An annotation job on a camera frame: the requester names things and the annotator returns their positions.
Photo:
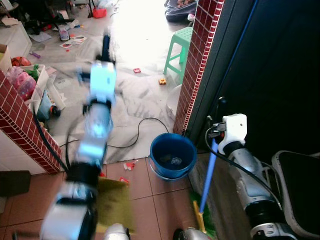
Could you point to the white storage box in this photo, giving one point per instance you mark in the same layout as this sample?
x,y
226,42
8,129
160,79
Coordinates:
x,y
14,40

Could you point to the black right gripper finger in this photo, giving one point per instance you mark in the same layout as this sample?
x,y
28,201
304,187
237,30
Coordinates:
x,y
222,106

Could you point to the small red floor toy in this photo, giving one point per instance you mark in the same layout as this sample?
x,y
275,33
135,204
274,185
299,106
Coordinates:
x,y
137,70

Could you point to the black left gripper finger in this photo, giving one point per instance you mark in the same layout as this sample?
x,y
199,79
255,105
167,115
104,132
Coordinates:
x,y
104,41
108,41

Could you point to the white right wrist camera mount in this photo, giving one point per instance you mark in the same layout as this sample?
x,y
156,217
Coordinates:
x,y
235,127

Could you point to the silver right robot leg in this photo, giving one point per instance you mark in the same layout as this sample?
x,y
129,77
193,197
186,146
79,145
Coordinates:
x,y
189,235

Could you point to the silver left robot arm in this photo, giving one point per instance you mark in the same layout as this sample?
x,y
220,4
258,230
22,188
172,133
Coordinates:
x,y
82,200

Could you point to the white toy crate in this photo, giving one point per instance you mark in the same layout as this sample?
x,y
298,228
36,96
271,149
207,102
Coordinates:
x,y
42,82

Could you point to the dark metal door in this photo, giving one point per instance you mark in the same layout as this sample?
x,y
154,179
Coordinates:
x,y
270,75

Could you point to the small red bucket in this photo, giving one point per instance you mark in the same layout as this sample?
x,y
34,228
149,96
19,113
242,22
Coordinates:
x,y
99,13

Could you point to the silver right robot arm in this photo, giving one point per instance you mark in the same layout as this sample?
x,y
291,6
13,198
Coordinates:
x,y
250,170

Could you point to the dark brown block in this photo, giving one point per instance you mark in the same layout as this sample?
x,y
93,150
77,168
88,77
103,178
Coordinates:
x,y
14,183

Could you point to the green plastic stool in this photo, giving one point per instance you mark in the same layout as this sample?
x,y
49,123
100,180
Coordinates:
x,y
182,40

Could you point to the red paper scrap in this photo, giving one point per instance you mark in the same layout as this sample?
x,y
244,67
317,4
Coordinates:
x,y
123,180
130,164

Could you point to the small yellow floor toy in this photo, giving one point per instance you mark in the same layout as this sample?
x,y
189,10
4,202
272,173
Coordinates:
x,y
162,80

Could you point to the silver left robot leg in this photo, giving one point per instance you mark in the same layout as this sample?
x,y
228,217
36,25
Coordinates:
x,y
117,233

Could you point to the silver robot leg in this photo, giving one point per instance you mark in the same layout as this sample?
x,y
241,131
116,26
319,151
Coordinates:
x,y
117,233
189,235

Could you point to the pink plastic bag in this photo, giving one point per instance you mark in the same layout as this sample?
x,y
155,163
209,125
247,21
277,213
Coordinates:
x,y
22,82

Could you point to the blue plastic bucket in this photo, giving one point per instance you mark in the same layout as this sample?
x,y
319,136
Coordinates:
x,y
172,155

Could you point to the black chair grey frame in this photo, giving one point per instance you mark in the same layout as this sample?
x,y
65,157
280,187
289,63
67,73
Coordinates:
x,y
300,190

